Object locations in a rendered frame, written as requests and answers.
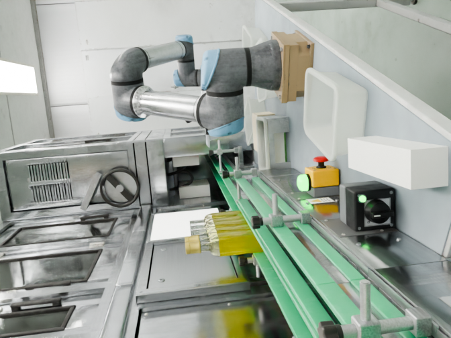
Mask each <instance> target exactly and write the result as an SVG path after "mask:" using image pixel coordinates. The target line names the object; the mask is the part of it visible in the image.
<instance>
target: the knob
mask: <svg viewBox="0 0 451 338"><path fill-rule="evenodd" d="M364 214H365V217H366V218H367V219H368V220H369V221H371V222H373V223H378V224H381V223H384V222H386V221H387V220H388V219H389V217H394V211H392V210H390V208H389V206H388V205H387V204H386V203H385V202H384V201H382V200H380V199H374V200H371V201H370V202H368V203H367V205H366V206H365V209H364Z"/></svg>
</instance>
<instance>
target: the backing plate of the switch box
mask: <svg viewBox="0 0 451 338"><path fill-rule="evenodd" d="M320 221H321V222H322V223H323V224H324V225H326V226H327V227H328V228H329V229H331V230H332V231H333V232H334V233H335V234H336V235H337V236H338V237H351V236H357V235H369V234H375V233H386V232H393V231H399V230H397V229H396V228H387V229H375V230H369V231H354V230H353V229H351V228H350V227H349V226H347V224H345V223H343V222H342V221H341V220H340V218H338V219H326V220H320Z"/></svg>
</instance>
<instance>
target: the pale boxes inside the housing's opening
mask: <svg viewBox="0 0 451 338"><path fill-rule="evenodd" d="M172 163H173V167H179V166H194V165H199V155H197V156H183V157H174V158H172ZM188 182H189V181H182V182H179V196H180V199H189V198H196V197H203V196H210V187H209V183H208V180H207V179H203V180H194V181H193V182H192V183H191V184H190V185H188V186H181V185H184V184H186V183H188Z"/></svg>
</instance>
